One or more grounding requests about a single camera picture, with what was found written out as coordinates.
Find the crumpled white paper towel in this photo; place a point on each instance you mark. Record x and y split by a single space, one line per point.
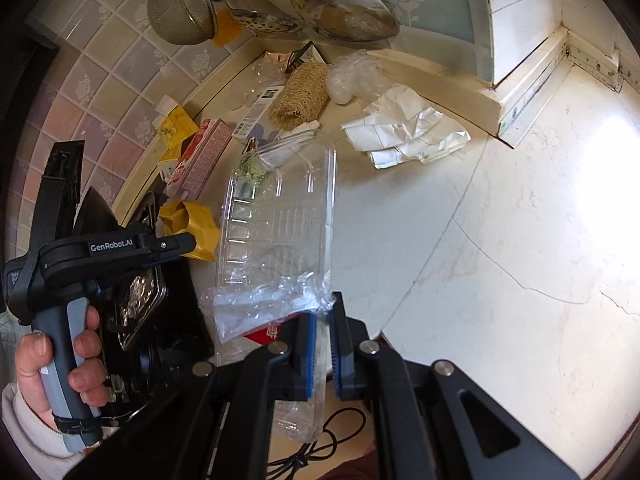
400 126

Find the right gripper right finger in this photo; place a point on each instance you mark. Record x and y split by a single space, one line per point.
346 334

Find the crumpled clear plastic wrap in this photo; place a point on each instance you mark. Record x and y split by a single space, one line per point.
237 310

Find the perforated metal skimmer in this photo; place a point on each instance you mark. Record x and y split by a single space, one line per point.
262 23

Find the beige loofah sponge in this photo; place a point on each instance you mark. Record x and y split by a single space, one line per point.
303 97

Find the clear plastic clamshell container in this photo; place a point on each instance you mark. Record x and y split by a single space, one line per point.
278 221

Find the black gas stove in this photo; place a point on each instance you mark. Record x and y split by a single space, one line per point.
152 333

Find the crumpled clear plastic bag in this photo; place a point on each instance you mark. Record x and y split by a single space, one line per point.
356 76

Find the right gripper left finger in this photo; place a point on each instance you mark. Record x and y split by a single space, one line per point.
300 334

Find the large metal ladle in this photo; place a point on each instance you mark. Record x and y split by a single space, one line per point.
348 20

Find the white blue printed box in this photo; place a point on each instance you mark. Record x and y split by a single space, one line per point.
256 122

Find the green white small carton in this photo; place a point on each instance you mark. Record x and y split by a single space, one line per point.
305 54

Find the person's left hand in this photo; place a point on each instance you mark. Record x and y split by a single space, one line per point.
35 351

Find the pink red carton box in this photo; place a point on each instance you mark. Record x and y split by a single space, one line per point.
197 163

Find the white sleeve forearm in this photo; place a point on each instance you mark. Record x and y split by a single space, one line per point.
43 448

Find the yellow white snack packet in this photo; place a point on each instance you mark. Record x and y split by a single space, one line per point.
174 128

